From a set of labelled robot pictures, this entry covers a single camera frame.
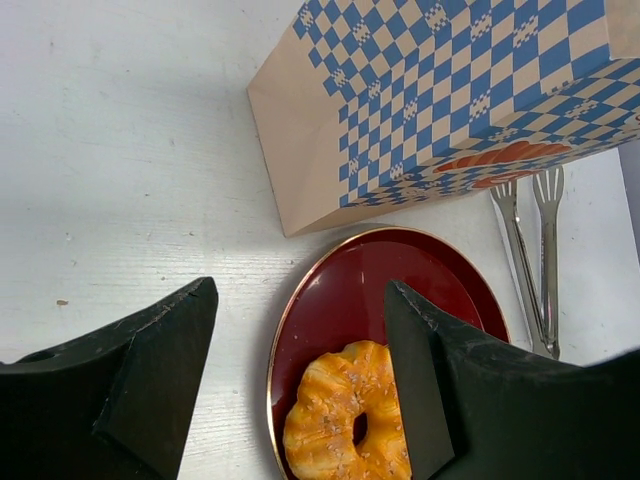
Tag red round plate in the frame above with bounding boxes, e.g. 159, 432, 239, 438
266, 227, 510, 479

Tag round glazed ring bread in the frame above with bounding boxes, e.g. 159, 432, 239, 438
283, 340, 412, 479

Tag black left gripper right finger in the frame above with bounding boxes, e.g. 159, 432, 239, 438
384, 281, 639, 479

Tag metal serving tongs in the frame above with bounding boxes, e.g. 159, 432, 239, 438
491, 166, 564, 360

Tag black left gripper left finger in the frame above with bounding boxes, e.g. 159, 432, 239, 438
1, 277, 218, 479

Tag checkered paper bag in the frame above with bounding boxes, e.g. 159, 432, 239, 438
248, 0, 639, 237

